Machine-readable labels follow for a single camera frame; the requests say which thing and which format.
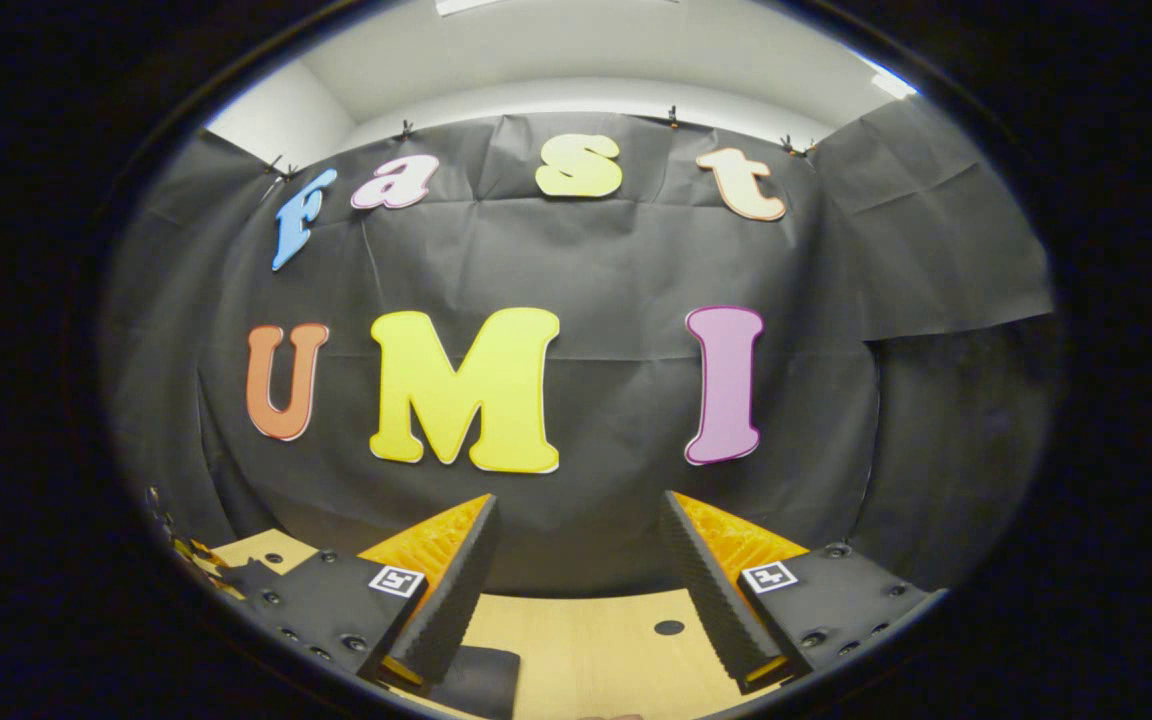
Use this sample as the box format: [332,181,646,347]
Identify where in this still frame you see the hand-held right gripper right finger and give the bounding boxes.
[663,490,947,696]

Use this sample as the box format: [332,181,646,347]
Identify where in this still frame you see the black backdrop cloth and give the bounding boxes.
[101,95,1057,601]

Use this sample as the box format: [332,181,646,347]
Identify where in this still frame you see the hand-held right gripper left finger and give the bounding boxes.
[234,493,501,697]

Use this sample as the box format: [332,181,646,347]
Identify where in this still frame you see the dark grey jeans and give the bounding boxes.
[426,645,522,719]

